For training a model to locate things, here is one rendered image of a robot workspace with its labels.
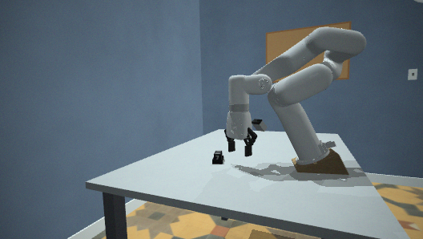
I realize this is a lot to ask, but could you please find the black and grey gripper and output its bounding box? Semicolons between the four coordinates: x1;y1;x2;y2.
224;111;257;157

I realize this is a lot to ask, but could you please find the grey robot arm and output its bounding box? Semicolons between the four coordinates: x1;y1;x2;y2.
228;27;366;165

